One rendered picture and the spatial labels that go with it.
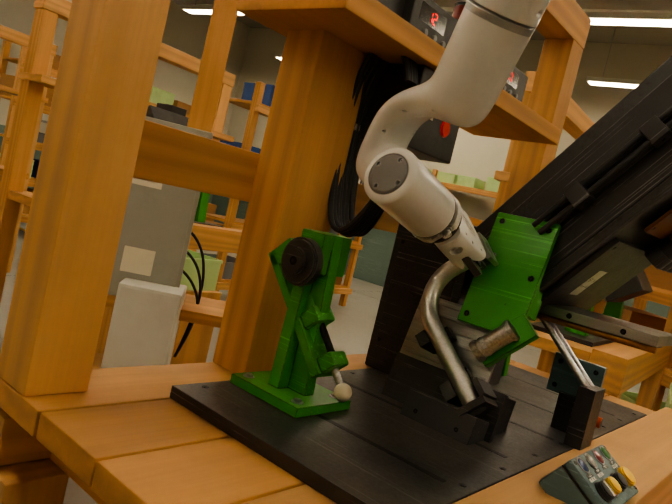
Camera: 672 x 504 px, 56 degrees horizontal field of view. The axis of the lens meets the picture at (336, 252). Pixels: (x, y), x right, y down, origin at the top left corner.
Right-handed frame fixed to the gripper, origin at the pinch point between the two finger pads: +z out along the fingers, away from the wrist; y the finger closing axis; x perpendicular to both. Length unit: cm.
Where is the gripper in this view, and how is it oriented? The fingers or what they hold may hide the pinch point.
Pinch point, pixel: (474, 253)
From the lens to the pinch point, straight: 111.4
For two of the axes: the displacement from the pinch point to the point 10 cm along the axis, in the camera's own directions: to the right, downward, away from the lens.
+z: 5.4, 3.5, 7.7
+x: -8.0, 4.9, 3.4
